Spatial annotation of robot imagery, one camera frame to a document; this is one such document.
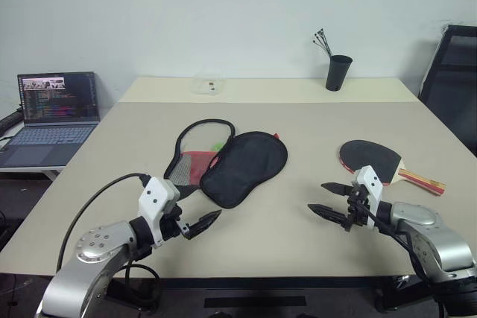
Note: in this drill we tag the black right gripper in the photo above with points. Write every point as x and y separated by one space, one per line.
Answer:
354 215

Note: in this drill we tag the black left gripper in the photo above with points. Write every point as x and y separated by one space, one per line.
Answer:
172 226

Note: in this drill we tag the black rubber table tennis paddle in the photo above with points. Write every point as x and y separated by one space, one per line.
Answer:
365 154

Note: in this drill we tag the black and red paddle case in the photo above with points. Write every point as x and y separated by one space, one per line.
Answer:
246 161

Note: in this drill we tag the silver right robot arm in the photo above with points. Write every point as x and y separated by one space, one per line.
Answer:
447 247

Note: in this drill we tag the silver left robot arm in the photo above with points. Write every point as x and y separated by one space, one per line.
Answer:
97 247

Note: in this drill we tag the black plastic cup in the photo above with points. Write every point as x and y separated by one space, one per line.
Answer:
337 72

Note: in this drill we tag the clear plastic box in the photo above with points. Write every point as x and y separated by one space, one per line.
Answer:
203 87

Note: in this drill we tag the black mesh office chair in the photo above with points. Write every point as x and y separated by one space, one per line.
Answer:
454 83

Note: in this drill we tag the white side table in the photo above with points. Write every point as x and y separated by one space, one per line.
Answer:
22 170

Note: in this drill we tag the open grey laptop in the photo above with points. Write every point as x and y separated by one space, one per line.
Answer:
56 102

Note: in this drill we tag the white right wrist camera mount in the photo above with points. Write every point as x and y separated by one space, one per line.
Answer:
369 180

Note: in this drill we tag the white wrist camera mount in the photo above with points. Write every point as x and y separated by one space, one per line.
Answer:
369 180
154 195

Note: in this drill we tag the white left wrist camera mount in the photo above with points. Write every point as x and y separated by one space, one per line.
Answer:
154 195

